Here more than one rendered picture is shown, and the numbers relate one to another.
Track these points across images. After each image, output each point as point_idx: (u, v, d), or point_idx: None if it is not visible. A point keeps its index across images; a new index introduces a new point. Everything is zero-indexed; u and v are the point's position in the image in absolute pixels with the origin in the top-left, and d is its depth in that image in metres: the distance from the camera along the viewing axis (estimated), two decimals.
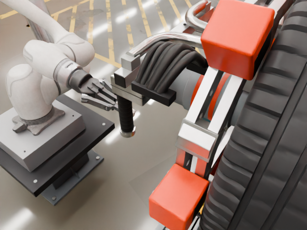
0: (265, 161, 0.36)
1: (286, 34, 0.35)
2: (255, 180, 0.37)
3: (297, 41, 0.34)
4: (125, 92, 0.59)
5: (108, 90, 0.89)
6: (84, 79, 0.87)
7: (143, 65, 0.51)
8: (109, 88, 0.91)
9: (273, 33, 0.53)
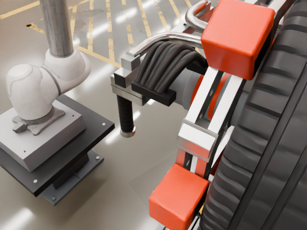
0: (265, 161, 0.36)
1: (286, 34, 0.35)
2: (255, 180, 0.37)
3: (297, 41, 0.34)
4: (125, 92, 0.59)
5: None
6: None
7: (143, 65, 0.51)
8: None
9: (273, 33, 0.53)
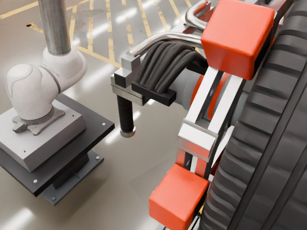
0: (283, 122, 0.34)
1: (302, 2, 0.37)
2: (272, 143, 0.35)
3: None
4: (125, 92, 0.59)
5: None
6: None
7: (143, 65, 0.51)
8: None
9: (273, 33, 0.53)
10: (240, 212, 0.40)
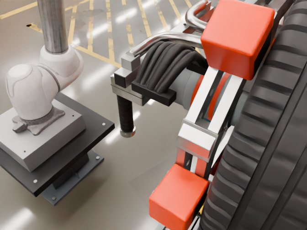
0: (304, 79, 0.34)
1: None
2: (293, 101, 0.34)
3: None
4: (125, 92, 0.59)
5: None
6: None
7: (143, 65, 0.51)
8: None
9: (273, 33, 0.53)
10: (255, 183, 0.37)
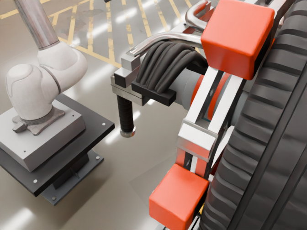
0: None
1: None
2: (302, 83, 0.34)
3: None
4: (125, 92, 0.59)
5: None
6: None
7: (143, 65, 0.51)
8: None
9: (273, 33, 0.53)
10: (262, 168, 0.36)
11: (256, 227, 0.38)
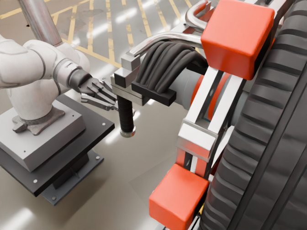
0: None
1: None
2: (302, 83, 0.34)
3: None
4: (125, 92, 0.59)
5: (107, 90, 0.89)
6: (83, 79, 0.87)
7: (143, 65, 0.51)
8: (109, 88, 0.91)
9: (273, 33, 0.53)
10: (262, 168, 0.36)
11: (256, 227, 0.38)
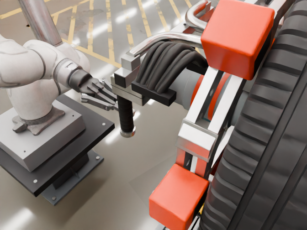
0: None
1: None
2: (302, 83, 0.34)
3: None
4: (125, 92, 0.59)
5: (108, 90, 0.89)
6: (84, 79, 0.87)
7: (143, 65, 0.51)
8: (109, 88, 0.91)
9: (273, 33, 0.53)
10: (262, 168, 0.36)
11: (256, 227, 0.38)
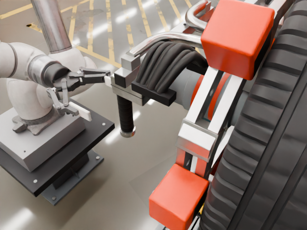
0: None
1: None
2: (302, 83, 0.34)
3: None
4: (125, 92, 0.59)
5: None
6: None
7: (143, 65, 0.51)
8: None
9: (273, 33, 0.53)
10: (262, 168, 0.36)
11: (256, 227, 0.38)
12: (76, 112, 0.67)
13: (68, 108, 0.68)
